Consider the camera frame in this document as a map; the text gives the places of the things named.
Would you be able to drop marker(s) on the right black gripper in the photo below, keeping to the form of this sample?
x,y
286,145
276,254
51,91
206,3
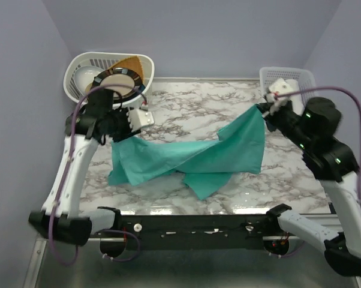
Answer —
x,y
265,110

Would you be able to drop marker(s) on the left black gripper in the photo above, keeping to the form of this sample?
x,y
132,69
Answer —
x,y
128,133

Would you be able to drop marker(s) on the teal t shirt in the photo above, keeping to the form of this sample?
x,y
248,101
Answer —
x,y
207,165

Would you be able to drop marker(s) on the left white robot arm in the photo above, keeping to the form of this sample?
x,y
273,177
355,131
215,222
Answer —
x,y
93,119

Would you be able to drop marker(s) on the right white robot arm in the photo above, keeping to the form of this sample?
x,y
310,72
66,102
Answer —
x,y
334,165

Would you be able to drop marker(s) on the rolled white t shirt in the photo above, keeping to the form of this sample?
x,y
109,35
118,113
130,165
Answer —
x,y
297,103

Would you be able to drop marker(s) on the striped rim beige plate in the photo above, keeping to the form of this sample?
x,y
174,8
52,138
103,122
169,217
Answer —
x,y
125,83

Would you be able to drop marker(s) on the rectangular white mesh basket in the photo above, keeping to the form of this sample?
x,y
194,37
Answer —
x,y
268,75

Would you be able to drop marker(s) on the white bowl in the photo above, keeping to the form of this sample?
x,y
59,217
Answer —
x,y
84,76

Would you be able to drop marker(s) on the round white dish basket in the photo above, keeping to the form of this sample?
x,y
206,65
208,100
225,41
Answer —
x,y
104,60

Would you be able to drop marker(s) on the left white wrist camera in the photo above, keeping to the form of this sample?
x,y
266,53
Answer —
x,y
139,119

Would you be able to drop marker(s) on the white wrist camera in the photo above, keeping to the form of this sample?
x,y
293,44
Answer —
x,y
139,119
275,96

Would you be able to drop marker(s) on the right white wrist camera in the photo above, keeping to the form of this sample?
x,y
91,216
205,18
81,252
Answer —
x,y
275,96

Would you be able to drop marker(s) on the aluminium frame rail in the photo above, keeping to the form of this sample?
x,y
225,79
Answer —
x,y
78,230

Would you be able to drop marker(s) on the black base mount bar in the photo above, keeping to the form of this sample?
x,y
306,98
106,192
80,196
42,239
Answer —
x,y
197,232

